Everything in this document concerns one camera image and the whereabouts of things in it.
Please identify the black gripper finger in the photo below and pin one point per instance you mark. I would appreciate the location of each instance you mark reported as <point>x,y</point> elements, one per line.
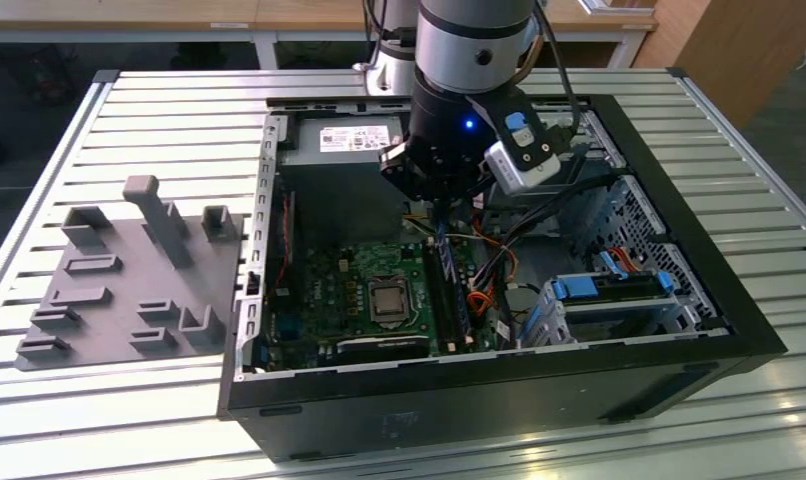
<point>479,182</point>
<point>398,165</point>

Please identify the blue RAM stick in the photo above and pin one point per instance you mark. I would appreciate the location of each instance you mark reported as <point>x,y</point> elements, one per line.
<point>447,260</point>

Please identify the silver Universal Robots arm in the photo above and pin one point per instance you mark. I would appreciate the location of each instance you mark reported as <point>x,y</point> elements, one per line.
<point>470,30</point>

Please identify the black RAM slot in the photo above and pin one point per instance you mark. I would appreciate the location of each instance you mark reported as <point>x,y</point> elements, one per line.
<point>436,300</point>

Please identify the black expansion slot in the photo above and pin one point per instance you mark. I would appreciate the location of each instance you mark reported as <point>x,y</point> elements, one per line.
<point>383,345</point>

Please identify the grey power supply unit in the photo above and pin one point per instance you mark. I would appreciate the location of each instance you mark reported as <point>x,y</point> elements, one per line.
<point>336,195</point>

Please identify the round grey speaker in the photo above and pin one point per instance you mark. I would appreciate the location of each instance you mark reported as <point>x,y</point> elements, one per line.
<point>524,296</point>

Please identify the blue disk carrier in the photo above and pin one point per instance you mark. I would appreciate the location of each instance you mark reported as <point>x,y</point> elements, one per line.
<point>576,289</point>

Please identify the silver CPU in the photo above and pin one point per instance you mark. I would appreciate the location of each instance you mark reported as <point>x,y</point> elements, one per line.
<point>390,300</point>

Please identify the green motherboard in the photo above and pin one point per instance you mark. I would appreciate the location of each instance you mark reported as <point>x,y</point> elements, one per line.
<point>323,290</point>

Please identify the metal disk bay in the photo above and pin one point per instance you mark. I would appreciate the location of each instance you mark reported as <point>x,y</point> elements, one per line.
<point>616,310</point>

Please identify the black open PC case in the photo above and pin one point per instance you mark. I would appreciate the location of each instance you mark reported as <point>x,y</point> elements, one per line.
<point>510,395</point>

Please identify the wooden cabinet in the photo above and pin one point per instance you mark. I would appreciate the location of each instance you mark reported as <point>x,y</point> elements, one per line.
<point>730,45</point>

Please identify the white framed wooden bench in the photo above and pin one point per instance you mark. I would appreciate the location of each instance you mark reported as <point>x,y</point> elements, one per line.
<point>143,25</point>

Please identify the grey parts rack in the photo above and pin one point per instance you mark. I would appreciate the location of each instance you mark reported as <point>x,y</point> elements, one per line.
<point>129,300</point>

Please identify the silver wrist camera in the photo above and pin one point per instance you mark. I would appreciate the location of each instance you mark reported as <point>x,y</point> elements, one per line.
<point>519,175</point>

